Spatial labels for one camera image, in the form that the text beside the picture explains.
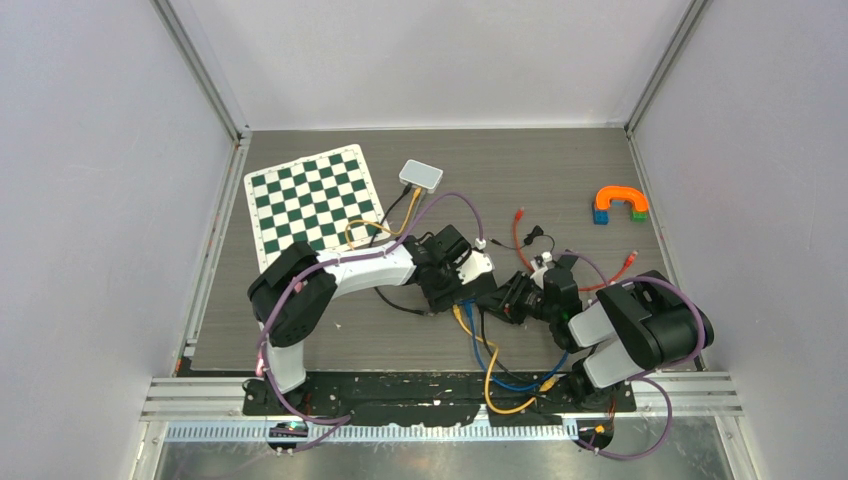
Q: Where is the blue toy block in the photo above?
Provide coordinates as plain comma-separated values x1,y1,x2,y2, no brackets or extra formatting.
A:
592,203,610,225

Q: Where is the white router box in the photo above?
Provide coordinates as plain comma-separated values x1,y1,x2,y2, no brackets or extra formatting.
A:
398,159,444,194

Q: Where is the black network switch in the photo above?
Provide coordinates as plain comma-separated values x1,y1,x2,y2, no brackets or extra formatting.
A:
425,273,498,313

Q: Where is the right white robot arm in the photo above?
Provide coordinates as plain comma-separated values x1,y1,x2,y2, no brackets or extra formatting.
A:
476,251,714,411

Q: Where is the black power adapter with cord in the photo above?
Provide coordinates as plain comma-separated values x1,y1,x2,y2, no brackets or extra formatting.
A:
489,225,556,253

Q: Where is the orange arch toy block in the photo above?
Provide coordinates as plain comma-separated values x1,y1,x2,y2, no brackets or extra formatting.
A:
593,185,649,213

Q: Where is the blue ethernet cable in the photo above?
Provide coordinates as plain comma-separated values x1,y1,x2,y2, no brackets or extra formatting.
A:
462,301,572,394

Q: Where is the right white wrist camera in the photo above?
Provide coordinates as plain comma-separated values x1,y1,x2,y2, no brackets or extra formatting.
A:
528,251,553,272

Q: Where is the yellow ethernet cable on router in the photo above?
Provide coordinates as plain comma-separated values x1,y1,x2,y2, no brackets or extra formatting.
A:
343,188,424,252

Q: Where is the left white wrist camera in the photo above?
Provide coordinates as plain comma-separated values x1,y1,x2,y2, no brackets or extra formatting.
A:
457,250,494,285

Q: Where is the red ethernet cable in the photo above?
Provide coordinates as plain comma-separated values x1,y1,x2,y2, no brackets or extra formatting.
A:
511,207,640,293

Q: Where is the aluminium frame rail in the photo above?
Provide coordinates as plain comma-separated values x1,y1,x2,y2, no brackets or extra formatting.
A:
142,372,743,425

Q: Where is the green white chessboard mat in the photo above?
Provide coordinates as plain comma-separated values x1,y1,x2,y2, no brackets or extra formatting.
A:
243,144,389,271

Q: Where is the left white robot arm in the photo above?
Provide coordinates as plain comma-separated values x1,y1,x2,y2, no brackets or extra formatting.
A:
247,225,497,414

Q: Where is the black ethernet cable on router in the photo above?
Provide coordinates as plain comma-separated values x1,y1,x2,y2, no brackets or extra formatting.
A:
367,185,435,318

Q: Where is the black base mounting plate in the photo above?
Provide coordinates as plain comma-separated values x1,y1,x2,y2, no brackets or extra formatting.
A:
241,370,637,429

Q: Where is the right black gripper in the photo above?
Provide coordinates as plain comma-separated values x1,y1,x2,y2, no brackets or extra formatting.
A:
475,270,559,325

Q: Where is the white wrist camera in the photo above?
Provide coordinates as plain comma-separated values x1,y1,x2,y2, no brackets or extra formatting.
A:
457,250,494,285
528,251,553,272

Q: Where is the grey cable on router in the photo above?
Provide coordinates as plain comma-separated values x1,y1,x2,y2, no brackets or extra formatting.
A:
397,193,423,233

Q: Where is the yellow ethernet cable on switch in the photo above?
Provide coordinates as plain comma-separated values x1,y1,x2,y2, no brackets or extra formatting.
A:
451,305,558,417

